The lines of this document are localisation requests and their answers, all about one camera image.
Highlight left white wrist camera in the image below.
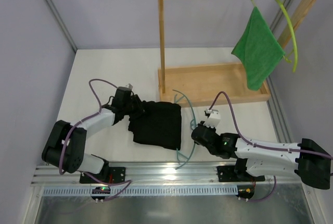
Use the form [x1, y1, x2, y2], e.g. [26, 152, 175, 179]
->
[125, 83, 133, 90]

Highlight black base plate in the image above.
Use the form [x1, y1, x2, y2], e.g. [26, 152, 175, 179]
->
[216, 165, 265, 182]
[79, 166, 126, 184]

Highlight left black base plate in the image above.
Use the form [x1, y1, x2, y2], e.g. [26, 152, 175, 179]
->
[79, 166, 126, 184]

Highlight aluminium mounting rail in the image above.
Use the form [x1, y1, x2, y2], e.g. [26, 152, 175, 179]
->
[30, 160, 305, 186]

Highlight grey slotted cable duct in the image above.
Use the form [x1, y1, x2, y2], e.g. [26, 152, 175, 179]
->
[42, 184, 238, 197]

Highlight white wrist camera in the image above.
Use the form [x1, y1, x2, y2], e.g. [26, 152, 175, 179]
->
[203, 108, 221, 128]
[125, 83, 133, 90]

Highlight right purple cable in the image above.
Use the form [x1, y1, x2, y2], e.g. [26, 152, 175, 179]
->
[208, 91, 333, 204]

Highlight green microfibre cloth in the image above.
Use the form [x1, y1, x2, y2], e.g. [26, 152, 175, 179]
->
[232, 7, 285, 91]

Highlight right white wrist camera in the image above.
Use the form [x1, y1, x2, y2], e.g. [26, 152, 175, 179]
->
[203, 108, 221, 128]

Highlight black trousers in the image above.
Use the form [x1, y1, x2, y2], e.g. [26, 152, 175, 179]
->
[128, 101, 182, 151]

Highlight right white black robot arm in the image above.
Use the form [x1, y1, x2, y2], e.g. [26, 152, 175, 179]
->
[191, 122, 332, 190]

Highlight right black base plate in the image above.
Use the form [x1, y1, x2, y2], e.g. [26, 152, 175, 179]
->
[216, 165, 265, 182]

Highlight lime green plastic hanger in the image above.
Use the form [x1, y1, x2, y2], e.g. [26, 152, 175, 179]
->
[249, 0, 299, 73]

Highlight teal plastic hanger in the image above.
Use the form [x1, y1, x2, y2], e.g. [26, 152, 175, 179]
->
[172, 89, 202, 170]

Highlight wooden clothes rack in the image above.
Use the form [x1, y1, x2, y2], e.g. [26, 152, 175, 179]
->
[158, 0, 316, 106]

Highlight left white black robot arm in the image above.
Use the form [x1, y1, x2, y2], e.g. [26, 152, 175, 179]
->
[42, 86, 145, 182]

